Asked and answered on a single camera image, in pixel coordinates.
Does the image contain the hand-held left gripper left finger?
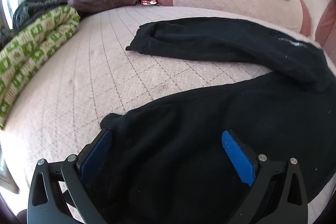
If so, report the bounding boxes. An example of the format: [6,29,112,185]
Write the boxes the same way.
[27,129,113,224]

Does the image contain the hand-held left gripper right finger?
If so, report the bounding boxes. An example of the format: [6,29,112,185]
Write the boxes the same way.
[221,130,308,224]

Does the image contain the black pants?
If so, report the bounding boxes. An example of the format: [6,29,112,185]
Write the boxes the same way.
[100,17,336,224]

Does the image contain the green patterned blanket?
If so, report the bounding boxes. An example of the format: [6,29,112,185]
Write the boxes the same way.
[0,6,80,128]

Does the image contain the red striped cushion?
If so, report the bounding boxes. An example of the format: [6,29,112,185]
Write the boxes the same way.
[299,0,336,48]

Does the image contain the dark grey jacket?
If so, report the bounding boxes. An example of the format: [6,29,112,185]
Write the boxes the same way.
[13,0,71,30]

